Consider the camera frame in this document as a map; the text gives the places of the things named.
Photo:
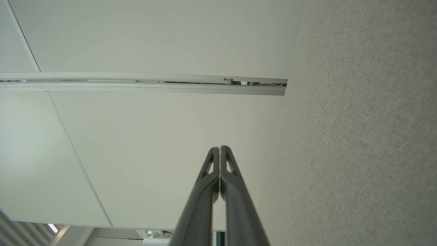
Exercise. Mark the white ceiling track rail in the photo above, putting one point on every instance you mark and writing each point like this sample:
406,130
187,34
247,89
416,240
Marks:
136,86

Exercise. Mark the round silver ceiling spotlight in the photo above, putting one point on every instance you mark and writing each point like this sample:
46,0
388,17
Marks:
153,233

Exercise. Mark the small teal box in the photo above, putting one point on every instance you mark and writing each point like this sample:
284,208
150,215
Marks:
219,239

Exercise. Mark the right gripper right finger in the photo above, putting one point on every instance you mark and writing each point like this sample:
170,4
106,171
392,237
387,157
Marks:
242,225

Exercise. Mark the white ceiling louvre slats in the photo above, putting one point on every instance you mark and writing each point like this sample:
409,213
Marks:
24,232

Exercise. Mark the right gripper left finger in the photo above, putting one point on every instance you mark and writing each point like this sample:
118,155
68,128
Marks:
198,218

